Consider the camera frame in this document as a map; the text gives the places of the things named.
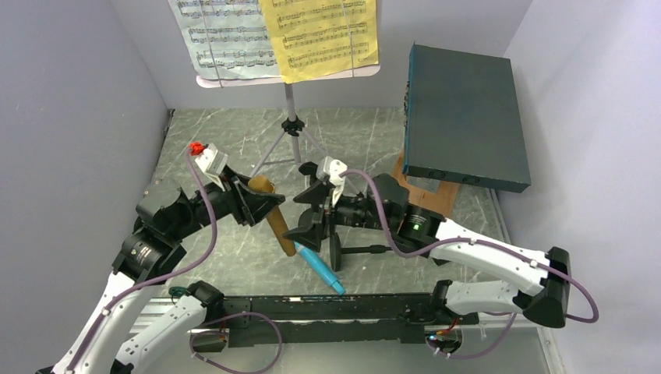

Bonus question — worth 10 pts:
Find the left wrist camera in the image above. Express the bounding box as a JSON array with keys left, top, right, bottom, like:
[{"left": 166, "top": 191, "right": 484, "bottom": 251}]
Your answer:
[{"left": 188, "top": 142, "right": 228, "bottom": 191}]

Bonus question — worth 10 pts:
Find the wooden base board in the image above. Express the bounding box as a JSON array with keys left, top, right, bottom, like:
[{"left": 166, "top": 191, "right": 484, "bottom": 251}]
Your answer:
[{"left": 391, "top": 151, "right": 459, "bottom": 217}]

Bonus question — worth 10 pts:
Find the lilac music stand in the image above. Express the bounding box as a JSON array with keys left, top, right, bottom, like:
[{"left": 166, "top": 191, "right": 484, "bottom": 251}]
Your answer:
[{"left": 195, "top": 62, "right": 382, "bottom": 179}]

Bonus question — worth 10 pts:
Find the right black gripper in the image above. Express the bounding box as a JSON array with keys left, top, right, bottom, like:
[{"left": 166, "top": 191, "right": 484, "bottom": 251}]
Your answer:
[{"left": 283, "top": 179, "right": 394, "bottom": 252}]

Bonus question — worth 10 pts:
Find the blue microphone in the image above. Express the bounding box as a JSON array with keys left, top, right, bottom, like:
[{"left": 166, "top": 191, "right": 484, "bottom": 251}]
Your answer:
[{"left": 294, "top": 242, "right": 345, "bottom": 295}]

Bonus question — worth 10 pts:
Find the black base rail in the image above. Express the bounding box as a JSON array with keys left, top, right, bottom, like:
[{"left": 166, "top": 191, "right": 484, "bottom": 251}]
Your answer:
[{"left": 203, "top": 293, "right": 479, "bottom": 348}]

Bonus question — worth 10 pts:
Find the white sheet music page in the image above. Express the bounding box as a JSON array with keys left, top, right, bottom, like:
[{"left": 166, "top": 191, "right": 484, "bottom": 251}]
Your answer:
[{"left": 168, "top": 0, "right": 279, "bottom": 80}]

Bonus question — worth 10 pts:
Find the purple cable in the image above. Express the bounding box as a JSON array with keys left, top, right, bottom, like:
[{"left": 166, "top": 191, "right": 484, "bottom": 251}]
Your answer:
[
  {"left": 338, "top": 169, "right": 600, "bottom": 362},
  {"left": 64, "top": 150, "right": 284, "bottom": 374}
]

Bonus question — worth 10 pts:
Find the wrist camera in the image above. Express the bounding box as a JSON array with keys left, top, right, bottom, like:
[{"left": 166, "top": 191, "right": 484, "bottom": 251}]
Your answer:
[
  {"left": 188, "top": 142, "right": 228, "bottom": 191},
  {"left": 315, "top": 156, "right": 348, "bottom": 207}
]

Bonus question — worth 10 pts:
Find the gold microphone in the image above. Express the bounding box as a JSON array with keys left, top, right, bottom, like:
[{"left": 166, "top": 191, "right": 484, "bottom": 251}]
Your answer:
[{"left": 248, "top": 175, "right": 297, "bottom": 257}]

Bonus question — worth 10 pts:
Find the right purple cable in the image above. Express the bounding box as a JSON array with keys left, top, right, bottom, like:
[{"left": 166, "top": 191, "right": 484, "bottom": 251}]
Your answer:
[{"left": 338, "top": 169, "right": 600, "bottom": 362}]

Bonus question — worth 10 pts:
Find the yellow paper sheet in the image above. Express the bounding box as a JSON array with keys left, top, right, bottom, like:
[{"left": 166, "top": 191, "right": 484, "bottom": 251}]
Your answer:
[{"left": 259, "top": 0, "right": 379, "bottom": 84}]

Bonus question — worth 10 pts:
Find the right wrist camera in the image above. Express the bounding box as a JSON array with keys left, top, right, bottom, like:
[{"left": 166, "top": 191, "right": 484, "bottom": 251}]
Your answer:
[{"left": 315, "top": 156, "right": 348, "bottom": 207}]

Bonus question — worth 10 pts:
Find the black microphone stand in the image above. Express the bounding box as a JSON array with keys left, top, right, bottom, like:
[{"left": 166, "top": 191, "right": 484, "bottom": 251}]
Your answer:
[
  {"left": 299, "top": 161, "right": 320, "bottom": 189},
  {"left": 329, "top": 233, "right": 391, "bottom": 272}
]

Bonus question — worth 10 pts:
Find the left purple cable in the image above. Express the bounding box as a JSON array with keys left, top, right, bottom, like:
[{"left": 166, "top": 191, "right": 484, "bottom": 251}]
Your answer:
[{"left": 64, "top": 150, "right": 284, "bottom": 374}]

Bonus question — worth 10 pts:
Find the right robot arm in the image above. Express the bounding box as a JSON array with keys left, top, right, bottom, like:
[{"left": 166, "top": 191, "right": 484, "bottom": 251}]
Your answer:
[{"left": 285, "top": 174, "right": 571, "bottom": 328}]

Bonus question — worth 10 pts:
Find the dark teal tilted board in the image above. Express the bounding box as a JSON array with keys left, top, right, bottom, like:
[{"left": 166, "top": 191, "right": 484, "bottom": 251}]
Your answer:
[{"left": 401, "top": 44, "right": 532, "bottom": 193}]

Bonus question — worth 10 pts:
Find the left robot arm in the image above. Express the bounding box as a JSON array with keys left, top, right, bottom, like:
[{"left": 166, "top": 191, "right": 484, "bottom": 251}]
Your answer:
[{"left": 41, "top": 167, "right": 285, "bottom": 373}]

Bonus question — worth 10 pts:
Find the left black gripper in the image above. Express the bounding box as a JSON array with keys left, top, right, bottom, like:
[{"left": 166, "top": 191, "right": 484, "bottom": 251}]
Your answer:
[{"left": 169, "top": 162, "right": 285, "bottom": 240}]

